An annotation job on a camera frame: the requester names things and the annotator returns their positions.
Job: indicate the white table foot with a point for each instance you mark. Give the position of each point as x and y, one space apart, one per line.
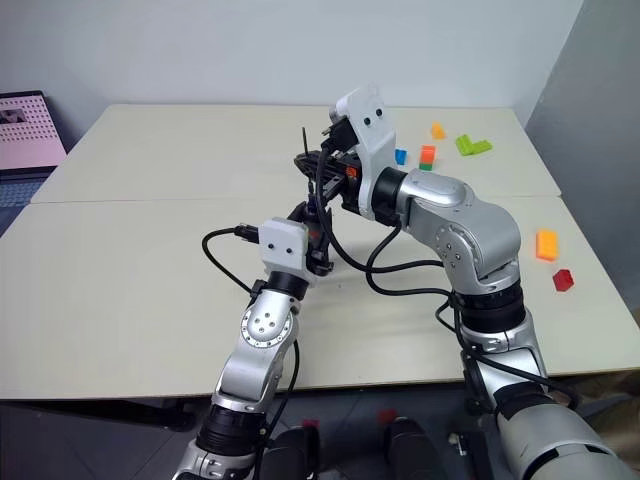
457 444

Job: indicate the flat green block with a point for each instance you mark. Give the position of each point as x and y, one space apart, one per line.
426 167

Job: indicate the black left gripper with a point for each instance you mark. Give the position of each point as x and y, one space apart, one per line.
319 262

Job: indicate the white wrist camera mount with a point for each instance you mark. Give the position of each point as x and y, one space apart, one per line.
372 140
282 240

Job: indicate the orange cube block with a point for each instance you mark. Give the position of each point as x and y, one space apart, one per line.
428 154

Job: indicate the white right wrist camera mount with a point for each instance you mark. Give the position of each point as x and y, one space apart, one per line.
372 140

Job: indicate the small red floor piece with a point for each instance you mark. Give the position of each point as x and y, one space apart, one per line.
310 424
387 415

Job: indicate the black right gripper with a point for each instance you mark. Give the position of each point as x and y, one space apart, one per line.
350 187

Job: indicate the small blue block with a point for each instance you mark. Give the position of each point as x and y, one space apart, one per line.
401 157

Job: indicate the small orange block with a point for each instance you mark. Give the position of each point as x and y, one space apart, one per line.
438 131

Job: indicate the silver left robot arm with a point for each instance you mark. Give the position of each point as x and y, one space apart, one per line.
260 325

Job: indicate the green L-shaped block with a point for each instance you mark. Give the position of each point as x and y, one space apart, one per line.
470 146

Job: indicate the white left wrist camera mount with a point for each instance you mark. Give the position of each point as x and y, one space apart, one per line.
282 240

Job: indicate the red block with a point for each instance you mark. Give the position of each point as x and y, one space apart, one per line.
564 281

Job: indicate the long orange block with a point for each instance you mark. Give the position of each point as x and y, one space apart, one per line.
546 245

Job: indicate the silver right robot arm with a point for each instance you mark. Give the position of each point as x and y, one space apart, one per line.
465 215

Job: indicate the laptop with pink screen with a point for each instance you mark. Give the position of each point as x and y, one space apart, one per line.
27 130

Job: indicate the dark rounded shape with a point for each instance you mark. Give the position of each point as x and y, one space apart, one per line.
297 452
406 450

